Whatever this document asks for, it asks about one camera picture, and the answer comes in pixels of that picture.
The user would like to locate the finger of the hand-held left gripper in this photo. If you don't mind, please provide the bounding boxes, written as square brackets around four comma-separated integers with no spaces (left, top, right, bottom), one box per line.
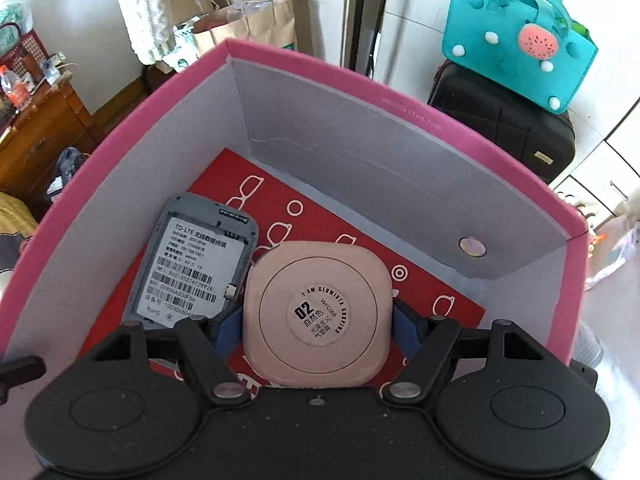
[0,354,47,406]

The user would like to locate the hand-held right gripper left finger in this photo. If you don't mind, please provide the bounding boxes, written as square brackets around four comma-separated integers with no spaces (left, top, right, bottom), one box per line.
[93,306,252,409]

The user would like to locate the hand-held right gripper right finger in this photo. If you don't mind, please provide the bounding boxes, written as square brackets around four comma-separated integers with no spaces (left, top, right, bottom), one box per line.
[382,300,544,406]

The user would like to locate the grey pocket router without cover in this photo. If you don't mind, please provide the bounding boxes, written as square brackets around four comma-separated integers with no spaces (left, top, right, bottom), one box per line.
[135,192,259,331]

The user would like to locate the pink square compact case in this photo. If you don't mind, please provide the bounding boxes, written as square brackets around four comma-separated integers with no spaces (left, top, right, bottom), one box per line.
[241,239,396,390]

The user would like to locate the pink cardboard box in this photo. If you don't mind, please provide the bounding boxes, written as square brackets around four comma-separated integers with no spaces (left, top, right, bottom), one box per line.
[0,39,590,396]

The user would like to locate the red card with glasses print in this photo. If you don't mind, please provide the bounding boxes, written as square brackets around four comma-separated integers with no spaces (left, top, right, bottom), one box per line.
[132,147,487,396]

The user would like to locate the yellow blanket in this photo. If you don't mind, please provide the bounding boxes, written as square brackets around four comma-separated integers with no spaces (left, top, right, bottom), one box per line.
[0,192,39,241]

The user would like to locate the blue denim cloth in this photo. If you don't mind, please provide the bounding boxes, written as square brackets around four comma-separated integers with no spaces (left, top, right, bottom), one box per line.
[47,147,92,197]

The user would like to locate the pale striped bed cover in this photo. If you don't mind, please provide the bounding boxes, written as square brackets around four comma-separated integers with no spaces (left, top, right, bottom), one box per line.
[570,285,640,411]

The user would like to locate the black suitcase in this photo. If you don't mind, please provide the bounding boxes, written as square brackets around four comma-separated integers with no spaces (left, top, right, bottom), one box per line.
[427,59,576,186]

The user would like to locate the wooden cabinet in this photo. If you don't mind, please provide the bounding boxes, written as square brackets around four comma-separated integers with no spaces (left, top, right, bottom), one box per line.
[0,80,108,201]

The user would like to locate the water bottle with red label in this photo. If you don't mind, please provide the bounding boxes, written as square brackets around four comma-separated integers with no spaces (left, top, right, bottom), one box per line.
[0,67,32,109]

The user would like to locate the teal felt handbag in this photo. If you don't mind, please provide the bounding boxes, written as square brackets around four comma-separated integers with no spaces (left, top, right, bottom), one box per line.
[442,0,599,113]

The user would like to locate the white bag with green logo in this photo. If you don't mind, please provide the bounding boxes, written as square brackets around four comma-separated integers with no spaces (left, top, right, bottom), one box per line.
[160,25,202,74]

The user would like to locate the brown paper bag green print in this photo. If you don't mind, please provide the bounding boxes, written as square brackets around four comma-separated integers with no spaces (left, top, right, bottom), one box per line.
[192,0,298,58]

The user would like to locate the white fluffy pajama pants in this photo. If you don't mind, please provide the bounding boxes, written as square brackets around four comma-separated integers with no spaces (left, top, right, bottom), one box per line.
[111,0,313,67]

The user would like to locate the black door frame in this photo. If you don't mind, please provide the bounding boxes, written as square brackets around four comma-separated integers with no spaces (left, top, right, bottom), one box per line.
[345,0,397,84]

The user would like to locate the red wire basket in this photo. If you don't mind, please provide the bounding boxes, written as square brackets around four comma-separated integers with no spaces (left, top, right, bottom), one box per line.
[0,22,51,92]

